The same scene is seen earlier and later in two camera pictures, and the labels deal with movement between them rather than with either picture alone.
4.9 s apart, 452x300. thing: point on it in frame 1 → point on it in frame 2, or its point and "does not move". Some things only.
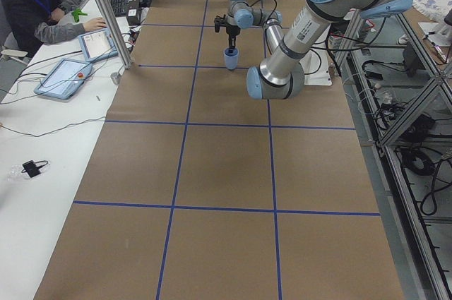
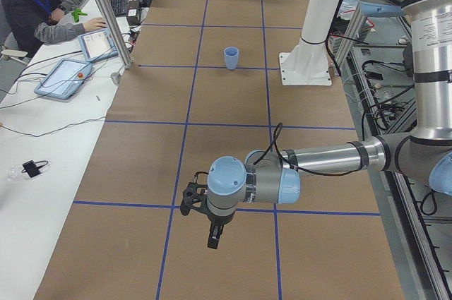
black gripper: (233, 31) → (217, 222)
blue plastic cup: (231, 58) does not move
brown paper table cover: (195, 190) does not move
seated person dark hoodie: (32, 1) does not move
